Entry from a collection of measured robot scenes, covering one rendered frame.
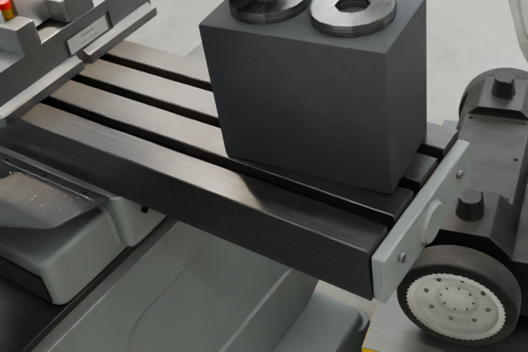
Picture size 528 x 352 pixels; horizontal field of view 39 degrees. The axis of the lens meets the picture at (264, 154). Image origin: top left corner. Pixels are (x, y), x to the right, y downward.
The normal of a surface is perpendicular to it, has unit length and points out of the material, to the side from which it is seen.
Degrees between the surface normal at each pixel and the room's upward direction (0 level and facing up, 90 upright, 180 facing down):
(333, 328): 0
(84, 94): 0
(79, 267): 90
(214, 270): 90
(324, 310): 0
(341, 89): 90
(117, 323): 90
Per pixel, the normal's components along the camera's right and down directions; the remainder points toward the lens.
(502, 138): -0.14, -0.77
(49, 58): 0.83, 0.25
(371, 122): -0.48, 0.60
